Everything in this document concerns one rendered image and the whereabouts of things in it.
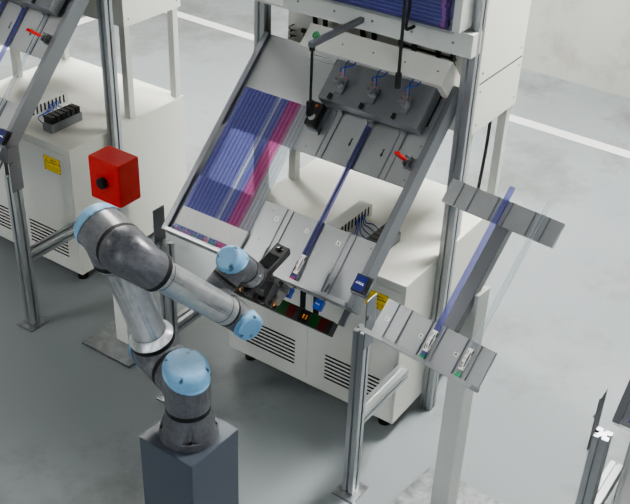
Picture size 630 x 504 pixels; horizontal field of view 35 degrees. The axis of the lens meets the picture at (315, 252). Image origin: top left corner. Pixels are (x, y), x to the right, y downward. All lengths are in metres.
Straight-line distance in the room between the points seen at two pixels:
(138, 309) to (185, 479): 0.45
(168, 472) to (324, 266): 0.72
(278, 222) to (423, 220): 0.64
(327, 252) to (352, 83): 0.51
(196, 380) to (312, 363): 1.06
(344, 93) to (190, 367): 0.98
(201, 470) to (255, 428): 0.88
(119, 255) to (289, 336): 1.34
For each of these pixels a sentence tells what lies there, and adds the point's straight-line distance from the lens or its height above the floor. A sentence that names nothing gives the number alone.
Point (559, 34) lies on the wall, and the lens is 6.27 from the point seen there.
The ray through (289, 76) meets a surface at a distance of 3.16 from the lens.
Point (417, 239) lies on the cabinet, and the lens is 3.30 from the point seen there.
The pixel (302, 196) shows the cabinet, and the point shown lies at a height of 0.62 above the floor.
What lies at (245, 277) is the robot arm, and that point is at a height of 0.88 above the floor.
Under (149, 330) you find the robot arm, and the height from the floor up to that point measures 0.84.
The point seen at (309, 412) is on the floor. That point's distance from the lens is 3.52.
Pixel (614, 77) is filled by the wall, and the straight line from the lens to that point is 6.21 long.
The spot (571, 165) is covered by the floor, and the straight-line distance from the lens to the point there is 5.30.
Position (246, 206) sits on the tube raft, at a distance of 3.01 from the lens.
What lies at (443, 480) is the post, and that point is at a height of 0.14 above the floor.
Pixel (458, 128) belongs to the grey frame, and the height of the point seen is 1.08.
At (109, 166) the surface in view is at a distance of 3.39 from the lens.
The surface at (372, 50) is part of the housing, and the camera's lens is 3.00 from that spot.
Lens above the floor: 2.34
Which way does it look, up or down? 33 degrees down
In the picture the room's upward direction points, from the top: 2 degrees clockwise
